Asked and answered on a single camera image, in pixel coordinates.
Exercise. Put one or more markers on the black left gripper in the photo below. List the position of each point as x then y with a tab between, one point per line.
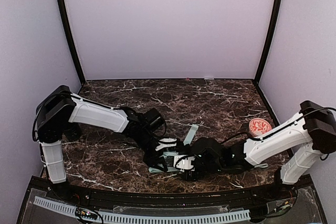
158	157

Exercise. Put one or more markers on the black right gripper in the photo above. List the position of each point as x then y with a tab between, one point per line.
206	161

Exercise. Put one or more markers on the mint green folding umbrella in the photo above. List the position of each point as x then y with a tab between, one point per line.
181	153

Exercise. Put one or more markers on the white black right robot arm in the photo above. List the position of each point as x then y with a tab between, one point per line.
312	129

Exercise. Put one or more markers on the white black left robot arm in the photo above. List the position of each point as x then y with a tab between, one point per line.
62	113

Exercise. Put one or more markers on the red white patterned bowl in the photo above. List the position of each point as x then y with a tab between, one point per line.
258	127

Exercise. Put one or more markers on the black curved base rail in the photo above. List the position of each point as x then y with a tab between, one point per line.
257	198

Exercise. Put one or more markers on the white slotted cable duct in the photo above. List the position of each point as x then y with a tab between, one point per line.
141	215

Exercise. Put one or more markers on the right black corner post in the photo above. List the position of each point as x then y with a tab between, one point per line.
268	41

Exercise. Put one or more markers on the black corner post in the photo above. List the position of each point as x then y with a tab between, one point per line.
70	40
268	41

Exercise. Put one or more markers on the left black corner post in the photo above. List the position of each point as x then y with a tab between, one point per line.
70	40

